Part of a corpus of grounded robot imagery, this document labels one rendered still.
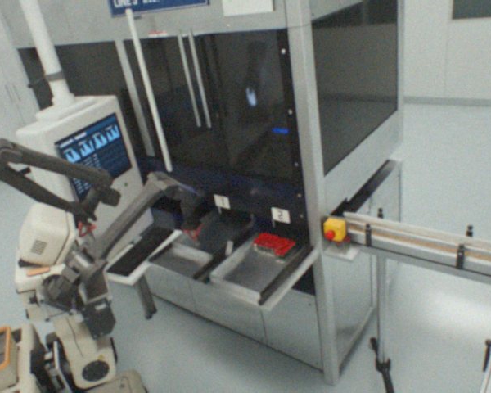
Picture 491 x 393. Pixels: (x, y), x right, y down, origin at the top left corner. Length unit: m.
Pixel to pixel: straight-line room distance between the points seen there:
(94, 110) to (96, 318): 0.98
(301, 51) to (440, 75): 4.85
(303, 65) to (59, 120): 1.09
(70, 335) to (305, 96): 1.24
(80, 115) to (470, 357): 2.33
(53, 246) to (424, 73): 5.52
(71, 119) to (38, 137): 0.18
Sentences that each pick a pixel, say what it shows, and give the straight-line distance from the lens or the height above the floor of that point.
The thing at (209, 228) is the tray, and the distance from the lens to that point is 2.19.
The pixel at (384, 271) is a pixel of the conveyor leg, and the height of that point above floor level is 0.74.
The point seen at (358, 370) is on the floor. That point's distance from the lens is 2.60.
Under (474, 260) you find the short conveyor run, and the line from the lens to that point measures 1.80.
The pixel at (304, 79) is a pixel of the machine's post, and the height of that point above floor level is 1.62.
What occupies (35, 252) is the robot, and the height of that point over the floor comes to 1.30.
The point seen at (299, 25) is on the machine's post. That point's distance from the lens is 1.56.
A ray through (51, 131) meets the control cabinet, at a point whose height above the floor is 1.53.
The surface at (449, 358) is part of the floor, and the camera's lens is 2.71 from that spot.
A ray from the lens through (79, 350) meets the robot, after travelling 1.82.
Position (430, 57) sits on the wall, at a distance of 6.31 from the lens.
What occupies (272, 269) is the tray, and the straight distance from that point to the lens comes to 1.83.
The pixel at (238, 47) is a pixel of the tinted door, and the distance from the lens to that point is 1.74.
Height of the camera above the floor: 2.00
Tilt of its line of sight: 28 degrees down
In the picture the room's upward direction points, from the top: 10 degrees counter-clockwise
